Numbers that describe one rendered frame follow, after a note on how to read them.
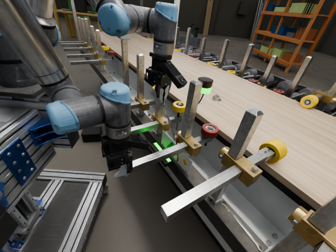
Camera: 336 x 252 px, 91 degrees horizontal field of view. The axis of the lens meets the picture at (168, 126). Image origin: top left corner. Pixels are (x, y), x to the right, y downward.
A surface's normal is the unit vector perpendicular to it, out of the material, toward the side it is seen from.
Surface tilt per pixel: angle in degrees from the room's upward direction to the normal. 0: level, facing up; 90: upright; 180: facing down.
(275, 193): 90
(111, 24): 90
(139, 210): 0
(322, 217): 90
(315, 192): 0
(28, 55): 96
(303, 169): 0
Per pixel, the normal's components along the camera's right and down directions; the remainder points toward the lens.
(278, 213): -0.84, 0.25
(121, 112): 0.62, 0.50
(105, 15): -0.27, 0.54
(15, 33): 0.24, 0.67
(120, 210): 0.10, -0.81
